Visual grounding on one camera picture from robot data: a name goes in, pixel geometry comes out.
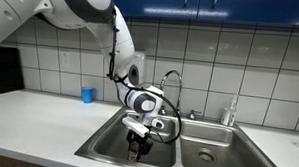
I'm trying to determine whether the metal sink drain strainer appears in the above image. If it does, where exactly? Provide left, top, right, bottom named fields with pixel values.
left=197, top=147, right=218, bottom=165

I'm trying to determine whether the stainless steel double sink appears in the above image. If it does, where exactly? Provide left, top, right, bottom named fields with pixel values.
left=74, top=103, right=291, bottom=167

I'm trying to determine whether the white wall soap dispenser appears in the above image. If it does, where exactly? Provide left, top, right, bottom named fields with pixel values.
left=126, top=51, right=147, bottom=87

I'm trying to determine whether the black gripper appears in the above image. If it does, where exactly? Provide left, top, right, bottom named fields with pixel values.
left=125, top=127, right=154, bottom=159

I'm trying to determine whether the blue cabinet door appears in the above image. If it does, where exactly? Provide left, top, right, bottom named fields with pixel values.
left=110, top=0, right=200, bottom=21
left=197, top=0, right=299, bottom=27

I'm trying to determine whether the clear pump bottle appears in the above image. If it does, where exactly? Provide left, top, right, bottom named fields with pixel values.
left=227, top=93, right=240, bottom=128

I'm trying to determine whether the small white bottle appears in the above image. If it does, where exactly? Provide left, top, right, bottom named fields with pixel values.
left=220, top=107, right=231, bottom=127

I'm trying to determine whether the black microwave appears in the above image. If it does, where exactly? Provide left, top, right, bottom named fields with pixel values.
left=0, top=45, right=27, bottom=97

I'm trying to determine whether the chrome faucet handle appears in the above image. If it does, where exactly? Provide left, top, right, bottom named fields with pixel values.
left=157, top=105, right=169, bottom=116
left=186, top=109, right=203, bottom=121

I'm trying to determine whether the red soda can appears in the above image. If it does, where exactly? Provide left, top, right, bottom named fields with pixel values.
left=127, top=140, right=142, bottom=163

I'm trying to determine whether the blue plastic cup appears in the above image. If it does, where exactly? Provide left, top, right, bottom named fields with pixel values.
left=80, top=86, right=95, bottom=105

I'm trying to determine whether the white wall outlet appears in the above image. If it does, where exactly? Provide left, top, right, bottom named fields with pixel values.
left=59, top=49, right=72, bottom=72

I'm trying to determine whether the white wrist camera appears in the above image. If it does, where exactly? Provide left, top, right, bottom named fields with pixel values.
left=121, top=116, right=151, bottom=137

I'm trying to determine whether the chrome gooseneck faucet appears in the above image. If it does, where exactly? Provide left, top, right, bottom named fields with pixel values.
left=157, top=69, right=185, bottom=119

